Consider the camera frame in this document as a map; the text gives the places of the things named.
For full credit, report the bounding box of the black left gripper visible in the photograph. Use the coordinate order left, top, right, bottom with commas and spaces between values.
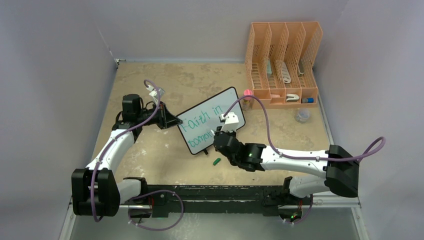
136, 101, 182, 130

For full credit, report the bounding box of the white whiteboard black frame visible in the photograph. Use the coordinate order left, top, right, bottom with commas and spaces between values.
177, 86, 239, 155

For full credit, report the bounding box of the green marker cap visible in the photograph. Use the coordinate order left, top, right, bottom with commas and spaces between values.
212, 158, 221, 166

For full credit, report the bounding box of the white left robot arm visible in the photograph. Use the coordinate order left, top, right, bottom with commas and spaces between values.
71, 94, 182, 221

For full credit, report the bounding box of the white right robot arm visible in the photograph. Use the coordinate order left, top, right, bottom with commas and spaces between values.
213, 131, 360, 204

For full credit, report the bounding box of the pink cartoon bottle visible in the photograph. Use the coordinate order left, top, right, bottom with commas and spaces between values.
240, 89, 253, 111

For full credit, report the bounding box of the white stapler in organizer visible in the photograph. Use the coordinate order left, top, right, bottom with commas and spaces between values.
285, 93, 300, 103

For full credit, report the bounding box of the white long tool in organizer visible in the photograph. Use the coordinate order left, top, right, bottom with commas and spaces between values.
281, 62, 292, 84

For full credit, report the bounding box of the peach plastic file organizer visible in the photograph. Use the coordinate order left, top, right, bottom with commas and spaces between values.
244, 21, 323, 109

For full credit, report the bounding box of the clear small plastic jar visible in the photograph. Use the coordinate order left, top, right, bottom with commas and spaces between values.
294, 108, 311, 124

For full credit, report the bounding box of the grey tool in organizer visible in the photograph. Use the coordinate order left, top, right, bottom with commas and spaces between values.
297, 59, 305, 77

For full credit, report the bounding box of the blue capped item in organizer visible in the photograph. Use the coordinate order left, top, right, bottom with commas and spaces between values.
301, 97, 315, 104

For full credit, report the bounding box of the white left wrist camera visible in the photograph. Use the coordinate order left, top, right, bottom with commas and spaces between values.
146, 85, 165, 105

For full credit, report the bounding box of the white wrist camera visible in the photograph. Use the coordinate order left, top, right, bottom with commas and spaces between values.
219, 112, 239, 133
146, 85, 165, 105

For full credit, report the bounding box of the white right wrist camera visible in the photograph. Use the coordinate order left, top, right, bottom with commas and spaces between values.
219, 112, 239, 133

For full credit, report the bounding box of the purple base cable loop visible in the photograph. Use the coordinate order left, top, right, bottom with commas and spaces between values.
127, 189, 184, 233

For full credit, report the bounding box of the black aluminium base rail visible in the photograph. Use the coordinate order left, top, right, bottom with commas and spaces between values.
118, 184, 359, 219

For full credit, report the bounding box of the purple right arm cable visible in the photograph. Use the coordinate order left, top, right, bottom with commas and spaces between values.
222, 95, 387, 163

